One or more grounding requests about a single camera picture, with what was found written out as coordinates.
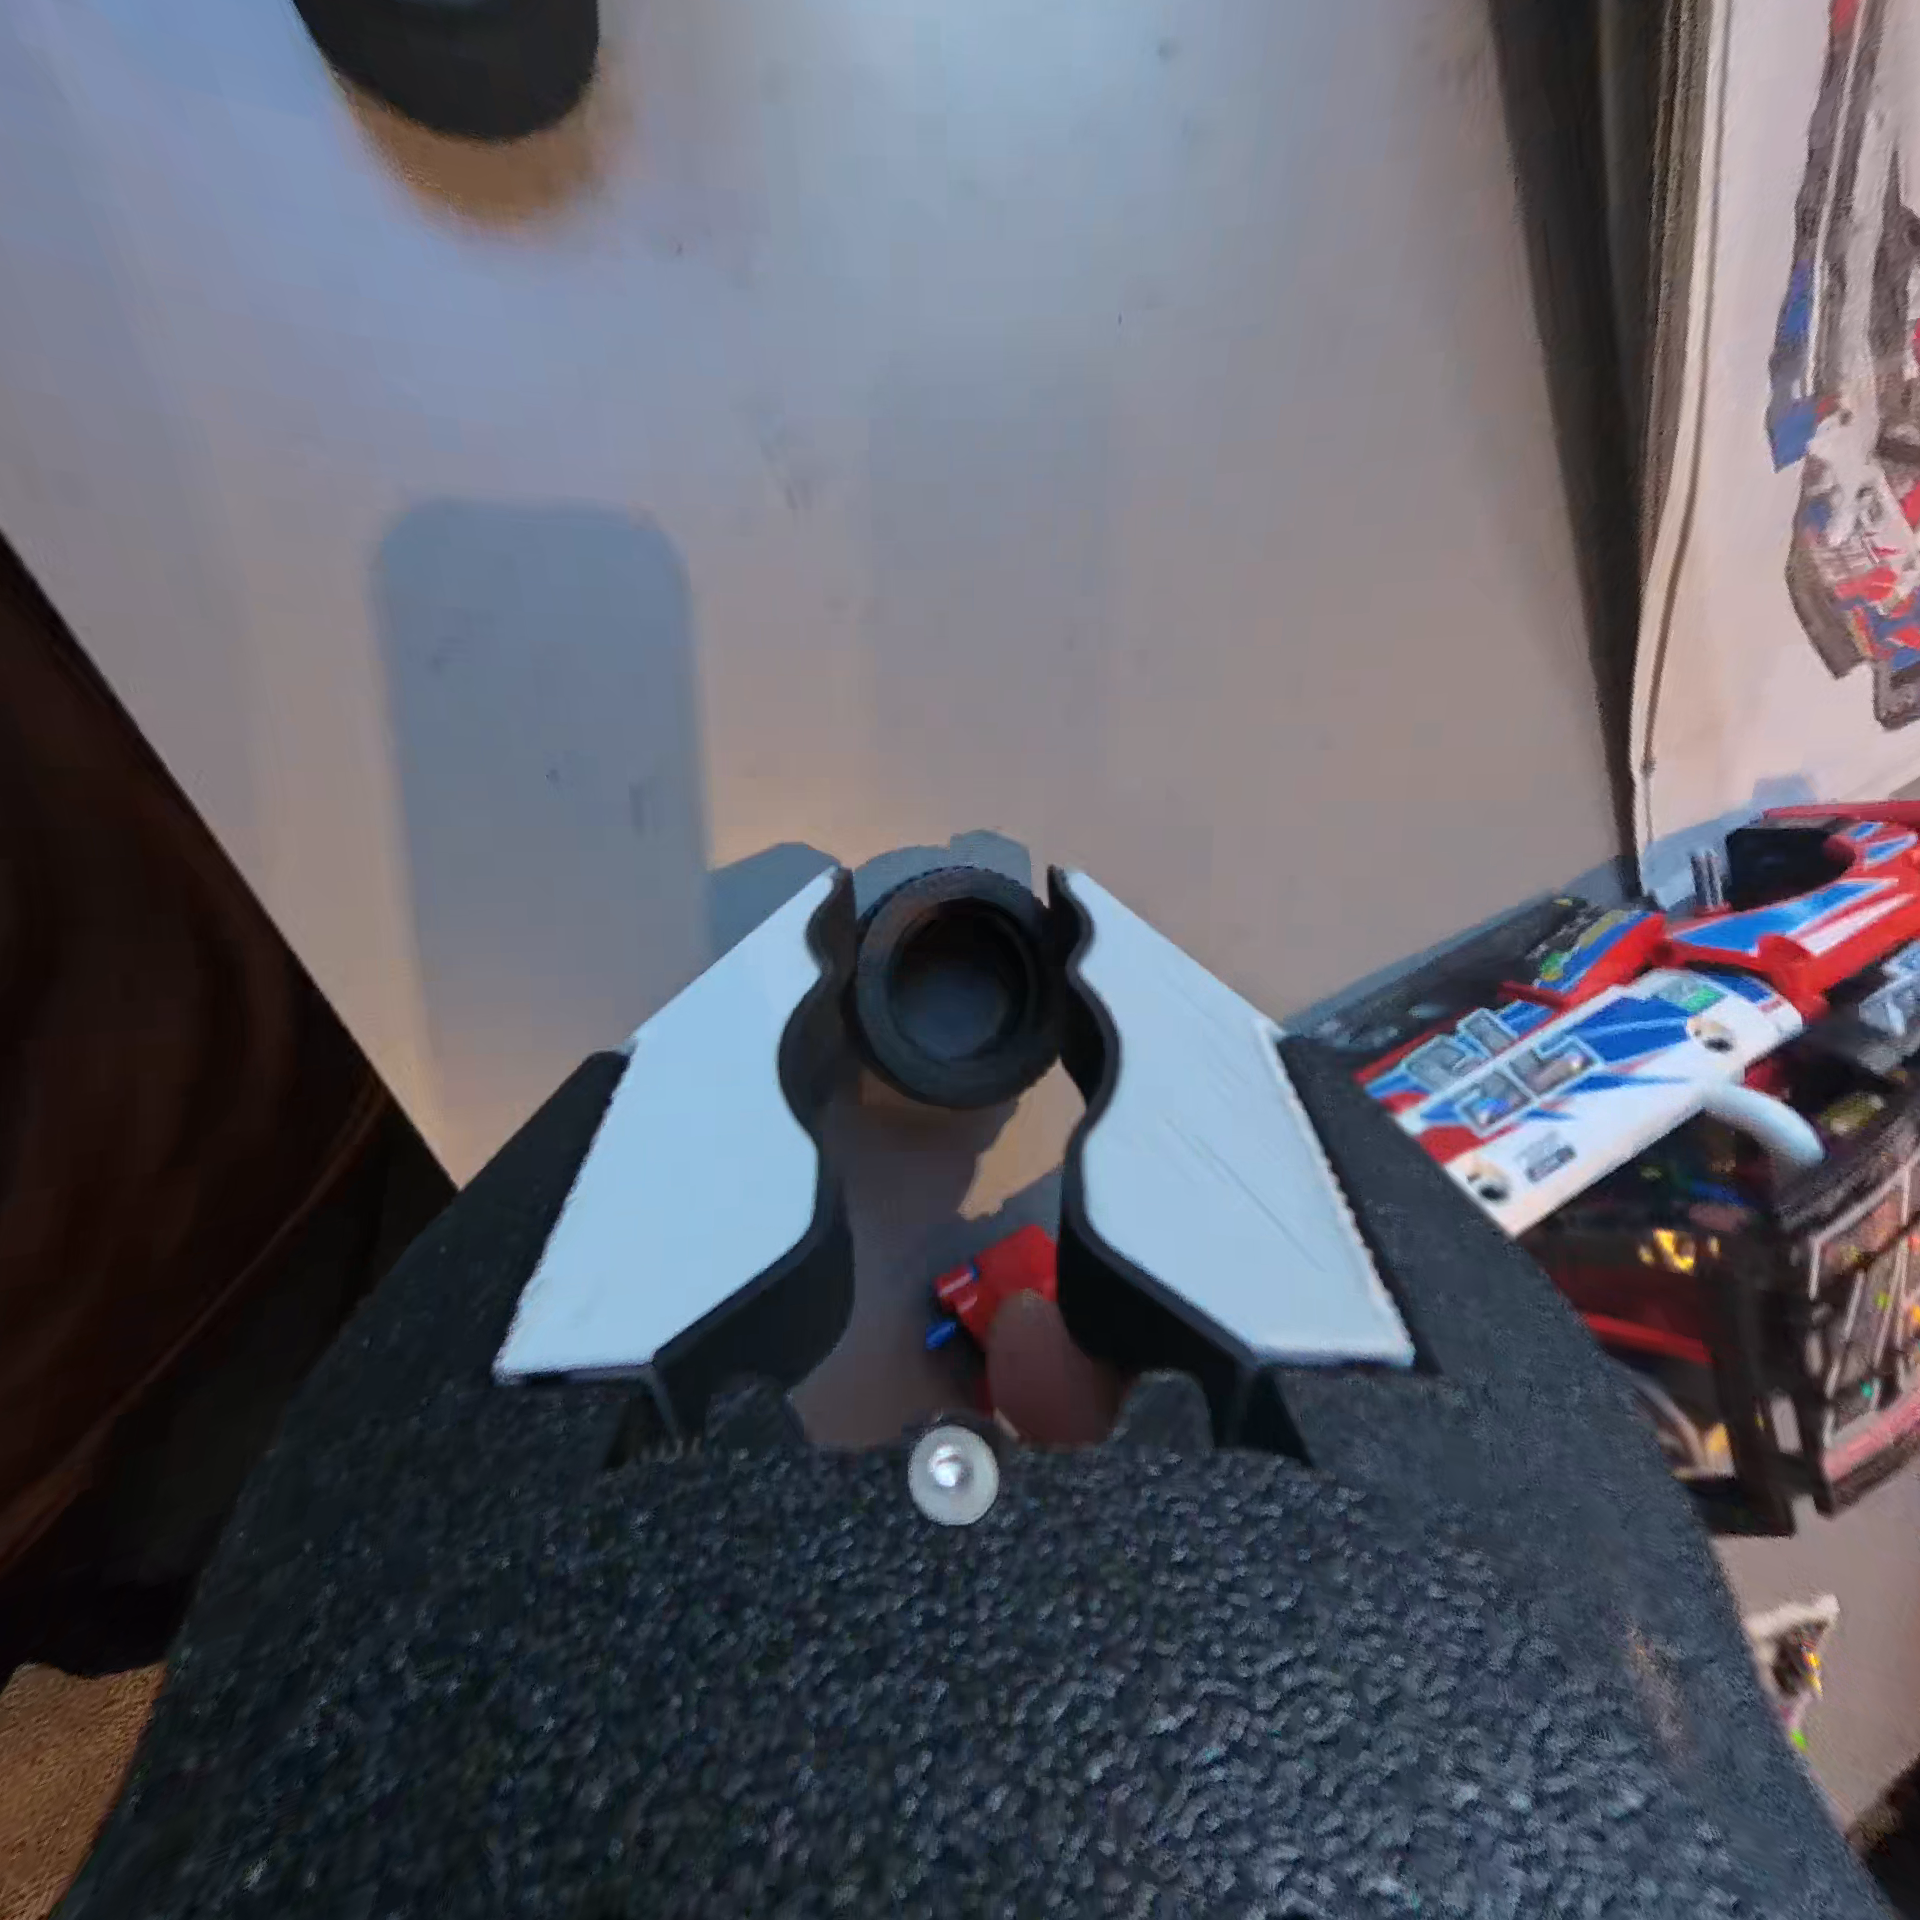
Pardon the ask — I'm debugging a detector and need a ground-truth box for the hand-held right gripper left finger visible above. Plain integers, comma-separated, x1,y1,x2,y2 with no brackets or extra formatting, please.
492,866,860,1391

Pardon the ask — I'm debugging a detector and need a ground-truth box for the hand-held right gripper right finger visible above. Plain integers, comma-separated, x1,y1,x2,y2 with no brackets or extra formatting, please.
1047,865,1419,1375

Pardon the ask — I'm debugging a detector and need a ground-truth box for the red brick piece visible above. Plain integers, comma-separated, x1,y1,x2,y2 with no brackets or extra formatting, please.
933,1222,1060,1413

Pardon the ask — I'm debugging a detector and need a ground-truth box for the toy brick race car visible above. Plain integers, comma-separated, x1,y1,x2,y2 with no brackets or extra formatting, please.
1305,798,1920,1536

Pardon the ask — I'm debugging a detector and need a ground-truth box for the grey desk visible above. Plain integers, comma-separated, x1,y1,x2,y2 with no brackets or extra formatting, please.
0,0,1920,1848

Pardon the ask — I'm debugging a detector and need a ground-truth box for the person's right hand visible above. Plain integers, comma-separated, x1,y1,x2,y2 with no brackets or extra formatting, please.
983,1290,1131,1450

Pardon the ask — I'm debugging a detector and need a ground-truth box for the person's brown clothing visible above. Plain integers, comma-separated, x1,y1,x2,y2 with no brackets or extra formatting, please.
0,524,460,1683

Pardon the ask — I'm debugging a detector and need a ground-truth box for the building instruction booklet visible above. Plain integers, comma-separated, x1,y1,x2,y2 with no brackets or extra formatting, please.
1492,0,1920,902

